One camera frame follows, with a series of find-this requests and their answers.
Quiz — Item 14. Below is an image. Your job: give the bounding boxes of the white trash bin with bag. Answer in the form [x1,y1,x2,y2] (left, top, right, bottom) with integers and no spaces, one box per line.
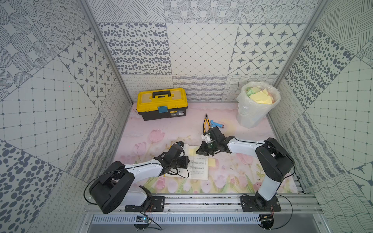
[237,82,281,128]

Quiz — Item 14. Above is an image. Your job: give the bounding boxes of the yellow children's book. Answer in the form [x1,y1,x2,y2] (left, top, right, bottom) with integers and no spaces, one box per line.
[163,144,208,180]

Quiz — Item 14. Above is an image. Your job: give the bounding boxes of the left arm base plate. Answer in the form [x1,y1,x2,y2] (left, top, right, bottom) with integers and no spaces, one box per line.
[125,196,165,213]

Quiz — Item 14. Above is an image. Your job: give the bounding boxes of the aluminium mounting rail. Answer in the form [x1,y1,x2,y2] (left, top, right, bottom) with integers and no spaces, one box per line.
[84,193,322,215]

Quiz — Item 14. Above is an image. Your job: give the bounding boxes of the yellow sticky note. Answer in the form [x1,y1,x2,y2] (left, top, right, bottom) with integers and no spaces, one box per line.
[188,147,198,156]
[208,158,216,168]

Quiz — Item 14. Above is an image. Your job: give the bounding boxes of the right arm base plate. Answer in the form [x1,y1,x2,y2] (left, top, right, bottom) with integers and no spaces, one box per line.
[240,194,281,212]

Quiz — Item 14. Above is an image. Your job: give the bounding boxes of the left controller board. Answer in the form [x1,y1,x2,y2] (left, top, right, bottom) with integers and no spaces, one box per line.
[134,215,151,230]

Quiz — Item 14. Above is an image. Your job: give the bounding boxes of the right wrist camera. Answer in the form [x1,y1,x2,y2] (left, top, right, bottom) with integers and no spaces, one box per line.
[201,132,213,143]

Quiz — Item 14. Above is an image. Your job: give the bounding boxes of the discarded sticky notes pile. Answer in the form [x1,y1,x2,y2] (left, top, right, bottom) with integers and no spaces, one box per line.
[246,87,275,104]

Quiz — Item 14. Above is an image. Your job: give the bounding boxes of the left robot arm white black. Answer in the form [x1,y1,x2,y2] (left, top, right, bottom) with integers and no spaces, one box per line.
[89,141,189,214]

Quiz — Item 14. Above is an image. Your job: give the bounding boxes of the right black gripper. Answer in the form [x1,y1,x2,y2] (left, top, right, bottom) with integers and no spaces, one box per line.
[195,141,219,156]

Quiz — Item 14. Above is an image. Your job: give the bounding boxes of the yellow black toolbox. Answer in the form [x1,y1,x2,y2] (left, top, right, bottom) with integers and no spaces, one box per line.
[136,88,188,121]

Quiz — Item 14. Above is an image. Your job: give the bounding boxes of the yellow handled pliers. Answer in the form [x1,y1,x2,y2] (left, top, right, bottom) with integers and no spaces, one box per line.
[203,114,211,133]

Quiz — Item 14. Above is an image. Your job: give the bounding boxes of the right controller board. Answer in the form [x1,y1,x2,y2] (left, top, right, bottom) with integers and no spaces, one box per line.
[258,215,274,230]

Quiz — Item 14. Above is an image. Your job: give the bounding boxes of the controller board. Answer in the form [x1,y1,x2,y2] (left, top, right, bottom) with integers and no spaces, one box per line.
[258,215,274,230]
[134,215,151,230]

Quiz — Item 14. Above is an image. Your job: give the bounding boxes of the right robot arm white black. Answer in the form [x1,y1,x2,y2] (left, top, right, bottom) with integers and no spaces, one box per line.
[196,127,295,204]

